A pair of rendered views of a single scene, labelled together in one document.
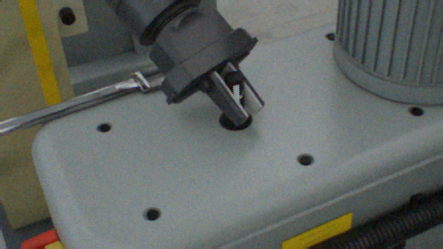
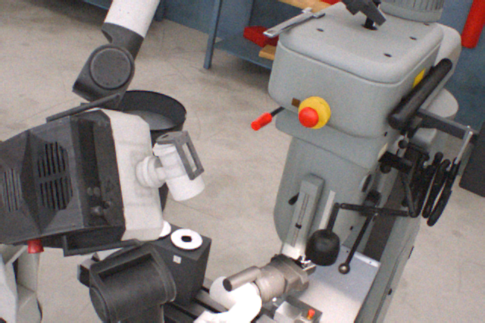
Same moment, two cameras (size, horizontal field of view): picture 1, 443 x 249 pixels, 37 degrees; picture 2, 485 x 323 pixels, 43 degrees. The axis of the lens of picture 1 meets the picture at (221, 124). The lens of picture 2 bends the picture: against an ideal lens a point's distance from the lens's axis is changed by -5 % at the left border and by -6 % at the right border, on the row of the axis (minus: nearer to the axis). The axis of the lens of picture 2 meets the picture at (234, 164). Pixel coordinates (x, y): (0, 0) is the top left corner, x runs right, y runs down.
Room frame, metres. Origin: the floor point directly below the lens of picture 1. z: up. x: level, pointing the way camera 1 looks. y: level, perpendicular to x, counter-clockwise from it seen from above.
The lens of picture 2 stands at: (-0.28, 1.03, 2.28)
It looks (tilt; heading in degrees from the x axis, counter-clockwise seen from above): 31 degrees down; 318
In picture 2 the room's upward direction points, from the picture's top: 12 degrees clockwise
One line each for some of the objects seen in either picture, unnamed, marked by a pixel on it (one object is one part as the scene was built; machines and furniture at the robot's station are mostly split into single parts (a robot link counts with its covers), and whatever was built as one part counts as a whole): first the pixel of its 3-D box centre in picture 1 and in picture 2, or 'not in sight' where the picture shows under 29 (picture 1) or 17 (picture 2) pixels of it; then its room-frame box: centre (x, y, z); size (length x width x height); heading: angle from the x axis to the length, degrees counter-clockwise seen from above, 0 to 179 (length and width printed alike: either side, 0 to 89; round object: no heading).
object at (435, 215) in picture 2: not in sight; (423, 183); (0.49, -0.34, 1.45); 0.18 x 0.16 x 0.21; 114
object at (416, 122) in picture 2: not in sight; (406, 131); (0.46, -0.13, 1.66); 0.12 x 0.04 x 0.04; 114
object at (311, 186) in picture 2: not in sight; (302, 217); (0.52, 0.08, 1.45); 0.04 x 0.04 x 0.21; 24
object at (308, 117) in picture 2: not in sight; (309, 116); (0.46, 0.21, 1.76); 0.04 x 0.03 x 0.04; 24
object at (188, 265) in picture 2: not in sight; (167, 258); (0.92, 0.15, 1.02); 0.22 x 0.12 x 0.20; 35
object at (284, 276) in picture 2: not in sight; (276, 279); (0.55, 0.07, 1.22); 0.13 x 0.12 x 0.10; 7
